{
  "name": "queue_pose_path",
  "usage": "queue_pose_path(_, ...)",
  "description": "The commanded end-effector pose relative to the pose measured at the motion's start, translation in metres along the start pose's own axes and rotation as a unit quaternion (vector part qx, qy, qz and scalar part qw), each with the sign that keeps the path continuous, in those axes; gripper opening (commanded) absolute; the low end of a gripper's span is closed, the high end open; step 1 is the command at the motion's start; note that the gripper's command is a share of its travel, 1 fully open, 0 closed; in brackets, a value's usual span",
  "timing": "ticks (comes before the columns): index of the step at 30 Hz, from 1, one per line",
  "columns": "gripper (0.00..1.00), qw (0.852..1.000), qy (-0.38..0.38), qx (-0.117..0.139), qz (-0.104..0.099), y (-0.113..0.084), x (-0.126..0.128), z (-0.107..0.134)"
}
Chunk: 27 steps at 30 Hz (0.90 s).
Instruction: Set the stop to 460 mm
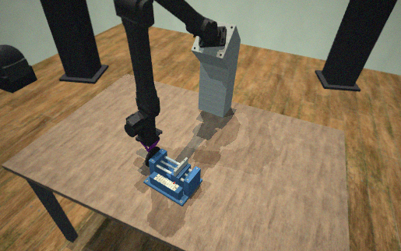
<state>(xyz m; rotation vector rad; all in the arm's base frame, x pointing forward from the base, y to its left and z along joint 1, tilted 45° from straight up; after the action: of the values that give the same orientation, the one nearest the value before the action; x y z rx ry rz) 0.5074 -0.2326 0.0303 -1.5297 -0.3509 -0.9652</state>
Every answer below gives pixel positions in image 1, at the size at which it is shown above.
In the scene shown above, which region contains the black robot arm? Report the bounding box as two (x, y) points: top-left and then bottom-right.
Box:
(114, 0), (227, 138)

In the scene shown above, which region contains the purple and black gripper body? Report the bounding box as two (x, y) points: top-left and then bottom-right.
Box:
(135, 125), (162, 147)

